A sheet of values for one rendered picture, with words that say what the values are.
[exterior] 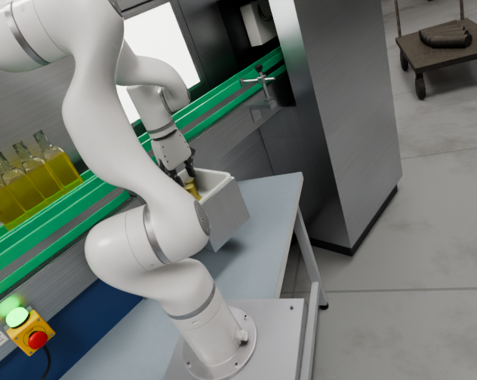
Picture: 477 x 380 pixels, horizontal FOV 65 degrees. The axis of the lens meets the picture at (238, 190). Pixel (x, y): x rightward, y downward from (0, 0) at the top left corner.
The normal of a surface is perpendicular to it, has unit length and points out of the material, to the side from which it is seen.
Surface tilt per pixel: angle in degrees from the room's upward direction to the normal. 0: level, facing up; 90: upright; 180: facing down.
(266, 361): 3
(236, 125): 90
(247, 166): 90
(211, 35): 90
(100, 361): 0
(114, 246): 56
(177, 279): 30
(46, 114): 90
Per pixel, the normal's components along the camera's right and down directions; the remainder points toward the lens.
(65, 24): -0.04, 0.47
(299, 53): -0.62, 0.57
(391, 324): -0.32, -0.81
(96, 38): 0.35, 0.35
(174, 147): 0.68, 0.18
